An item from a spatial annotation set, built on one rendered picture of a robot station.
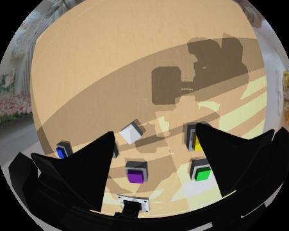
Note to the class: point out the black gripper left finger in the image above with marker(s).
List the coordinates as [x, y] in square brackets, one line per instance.
[85, 171]

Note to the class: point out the green button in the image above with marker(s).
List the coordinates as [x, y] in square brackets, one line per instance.
[200, 169]

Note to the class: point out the blue button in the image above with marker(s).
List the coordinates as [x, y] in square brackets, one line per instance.
[63, 149]

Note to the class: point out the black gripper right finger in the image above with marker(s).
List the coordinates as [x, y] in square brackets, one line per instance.
[228, 155]

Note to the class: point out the purple button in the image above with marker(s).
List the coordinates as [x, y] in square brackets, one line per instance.
[136, 172]

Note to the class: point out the yellow button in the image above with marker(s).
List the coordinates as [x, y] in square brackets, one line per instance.
[192, 141]

